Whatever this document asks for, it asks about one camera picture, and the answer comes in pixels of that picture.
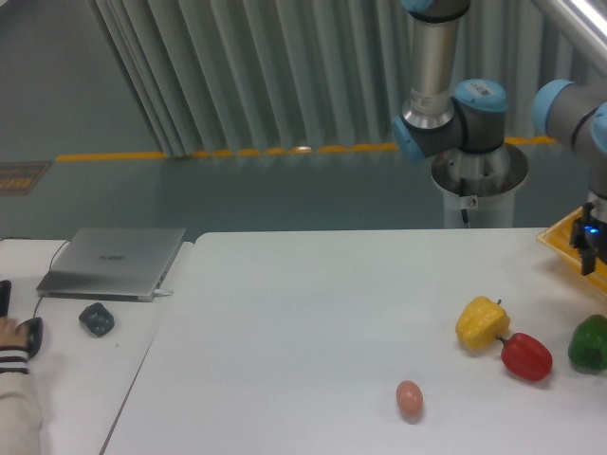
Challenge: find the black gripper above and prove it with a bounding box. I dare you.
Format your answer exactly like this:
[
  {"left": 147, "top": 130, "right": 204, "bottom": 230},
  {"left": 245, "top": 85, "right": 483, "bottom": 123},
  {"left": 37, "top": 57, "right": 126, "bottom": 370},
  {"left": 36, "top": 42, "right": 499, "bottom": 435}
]
[{"left": 570, "top": 191, "right": 606, "bottom": 276}]

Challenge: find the green bell pepper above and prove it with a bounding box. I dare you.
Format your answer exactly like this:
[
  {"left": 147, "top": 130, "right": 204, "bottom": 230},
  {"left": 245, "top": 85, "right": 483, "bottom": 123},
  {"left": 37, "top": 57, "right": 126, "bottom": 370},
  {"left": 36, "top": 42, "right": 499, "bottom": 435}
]
[{"left": 568, "top": 315, "right": 606, "bottom": 372}]

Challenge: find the black computer mouse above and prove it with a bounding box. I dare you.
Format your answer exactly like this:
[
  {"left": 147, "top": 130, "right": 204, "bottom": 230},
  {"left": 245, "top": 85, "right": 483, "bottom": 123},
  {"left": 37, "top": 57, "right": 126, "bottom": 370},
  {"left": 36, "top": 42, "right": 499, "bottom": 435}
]
[{"left": 19, "top": 317, "right": 44, "bottom": 358}]

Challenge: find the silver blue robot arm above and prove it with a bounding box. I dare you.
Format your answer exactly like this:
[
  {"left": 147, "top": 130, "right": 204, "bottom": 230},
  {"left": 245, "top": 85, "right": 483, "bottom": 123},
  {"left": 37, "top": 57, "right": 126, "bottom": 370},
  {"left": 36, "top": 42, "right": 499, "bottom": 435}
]
[{"left": 393, "top": 1, "right": 606, "bottom": 276}]

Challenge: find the cream sleeve forearm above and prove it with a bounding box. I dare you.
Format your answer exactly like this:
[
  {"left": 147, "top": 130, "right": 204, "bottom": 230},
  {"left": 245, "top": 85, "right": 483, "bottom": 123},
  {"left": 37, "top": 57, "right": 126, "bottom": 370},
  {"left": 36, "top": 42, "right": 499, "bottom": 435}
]
[{"left": 1, "top": 345, "right": 43, "bottom": 455}]

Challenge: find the yellow plastic basket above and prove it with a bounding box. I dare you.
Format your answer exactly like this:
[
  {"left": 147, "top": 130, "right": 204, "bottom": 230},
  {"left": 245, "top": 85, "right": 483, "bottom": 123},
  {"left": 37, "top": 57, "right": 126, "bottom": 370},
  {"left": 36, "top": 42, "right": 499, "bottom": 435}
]
[{"left": 536, "top": 207, "right": 606, "bottom": 297}]

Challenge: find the person's hand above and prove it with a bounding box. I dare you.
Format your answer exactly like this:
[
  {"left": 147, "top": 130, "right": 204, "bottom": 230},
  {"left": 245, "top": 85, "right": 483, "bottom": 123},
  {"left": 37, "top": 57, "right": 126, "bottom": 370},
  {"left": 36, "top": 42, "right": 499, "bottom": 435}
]
[{"left": 0, "top": 317, "right": 29, "bottom": 351}]

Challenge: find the red bell pepper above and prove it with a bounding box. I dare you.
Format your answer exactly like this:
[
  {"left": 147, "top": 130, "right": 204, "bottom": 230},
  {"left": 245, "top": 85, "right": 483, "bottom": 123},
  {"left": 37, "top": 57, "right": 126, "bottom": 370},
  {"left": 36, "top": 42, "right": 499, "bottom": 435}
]
[{"left": 496, "top": 333, "right": 553, "bottom": 382}]

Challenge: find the yellow bell pepper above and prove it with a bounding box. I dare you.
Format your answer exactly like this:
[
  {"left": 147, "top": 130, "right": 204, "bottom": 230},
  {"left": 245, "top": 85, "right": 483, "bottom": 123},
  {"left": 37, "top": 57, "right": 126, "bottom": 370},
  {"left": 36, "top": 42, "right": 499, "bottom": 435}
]
[{"left": 455, "top": 296, "right": 510, "bottom": 351}]

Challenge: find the brown egg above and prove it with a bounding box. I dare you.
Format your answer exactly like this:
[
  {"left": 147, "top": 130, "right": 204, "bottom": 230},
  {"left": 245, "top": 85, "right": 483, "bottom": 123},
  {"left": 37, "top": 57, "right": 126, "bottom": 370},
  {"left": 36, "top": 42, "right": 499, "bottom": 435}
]
[{"left": 395, "top": 380, "right": 423, "bottom": 417}]

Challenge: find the white folding curtain screen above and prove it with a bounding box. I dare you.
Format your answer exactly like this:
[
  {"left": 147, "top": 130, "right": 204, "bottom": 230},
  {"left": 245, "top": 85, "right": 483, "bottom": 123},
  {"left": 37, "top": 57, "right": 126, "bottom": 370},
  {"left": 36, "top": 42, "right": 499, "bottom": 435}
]
[{"left": 91, "top": 1, "right": 606, "bottom": 156}]

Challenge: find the silver closed laptop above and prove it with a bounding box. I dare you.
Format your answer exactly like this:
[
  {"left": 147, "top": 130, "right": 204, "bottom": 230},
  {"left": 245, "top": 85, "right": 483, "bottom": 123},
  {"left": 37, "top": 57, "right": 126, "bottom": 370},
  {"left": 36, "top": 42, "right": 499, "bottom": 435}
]
[{"left": 36, "top": 227, "right": 186, "bottom": 301}]

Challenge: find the small dark grey device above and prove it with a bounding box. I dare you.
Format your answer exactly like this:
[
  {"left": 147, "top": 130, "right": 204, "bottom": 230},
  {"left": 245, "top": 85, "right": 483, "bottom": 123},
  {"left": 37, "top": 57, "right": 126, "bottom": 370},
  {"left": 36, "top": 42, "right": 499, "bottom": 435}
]
[{"left": 79, "top": 302, "right": 115, "bottom": 337}]

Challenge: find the black phone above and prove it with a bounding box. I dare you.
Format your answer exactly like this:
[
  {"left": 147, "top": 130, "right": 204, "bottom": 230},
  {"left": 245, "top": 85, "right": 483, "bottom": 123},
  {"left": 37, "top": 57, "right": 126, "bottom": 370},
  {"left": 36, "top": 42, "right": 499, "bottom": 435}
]
[{"left": 0, "top": 280, "right": 11, "bottom": 318}]

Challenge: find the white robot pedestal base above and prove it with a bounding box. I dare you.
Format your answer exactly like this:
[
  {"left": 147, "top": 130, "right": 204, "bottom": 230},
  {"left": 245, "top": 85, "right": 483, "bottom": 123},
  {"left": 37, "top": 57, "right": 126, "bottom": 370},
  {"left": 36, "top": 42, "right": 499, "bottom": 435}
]
[{"left": 431, "top": 143, "right": 528, "bottom": 228}]

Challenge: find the black pedestal cable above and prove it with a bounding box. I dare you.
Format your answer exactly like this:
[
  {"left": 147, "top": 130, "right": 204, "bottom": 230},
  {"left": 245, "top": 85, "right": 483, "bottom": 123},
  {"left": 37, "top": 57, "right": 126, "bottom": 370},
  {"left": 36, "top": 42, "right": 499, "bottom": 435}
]
[{"left": 457, "top": 177, "right": 471, "bottom": 229}]

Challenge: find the mouse cable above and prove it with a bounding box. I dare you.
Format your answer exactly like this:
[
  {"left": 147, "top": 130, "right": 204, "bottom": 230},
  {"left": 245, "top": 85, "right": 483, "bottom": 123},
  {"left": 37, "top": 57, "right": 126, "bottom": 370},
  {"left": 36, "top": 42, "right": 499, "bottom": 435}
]
[{"left": 31, "top": 239, "right": 71, "bottom": 320}]

